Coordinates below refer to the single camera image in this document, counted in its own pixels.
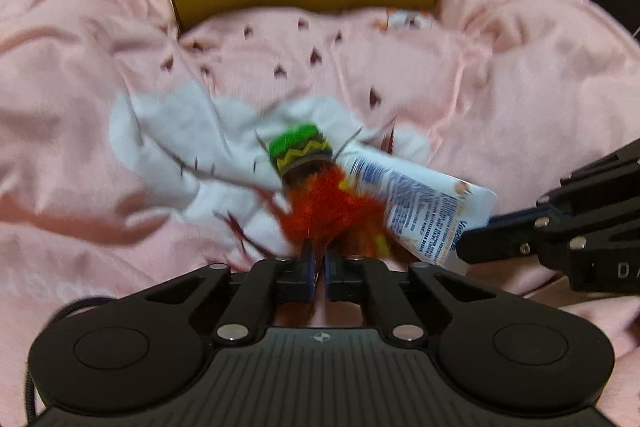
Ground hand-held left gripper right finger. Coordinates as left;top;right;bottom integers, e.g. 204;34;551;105
324;249;493;348

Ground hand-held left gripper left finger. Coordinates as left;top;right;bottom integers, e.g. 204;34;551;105
147;239;317;348

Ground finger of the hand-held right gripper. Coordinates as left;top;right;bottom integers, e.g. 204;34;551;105
457;212;551;264
487;186;574;226

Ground green and red feather toy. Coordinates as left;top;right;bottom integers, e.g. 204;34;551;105
267;122;396;258

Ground white lotion tube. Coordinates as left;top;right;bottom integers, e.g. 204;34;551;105
335;147;498;278

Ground pink printed blanket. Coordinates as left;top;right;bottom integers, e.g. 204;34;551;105
0;0;640;427

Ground black cable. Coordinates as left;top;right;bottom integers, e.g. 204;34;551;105
22;297;116;423

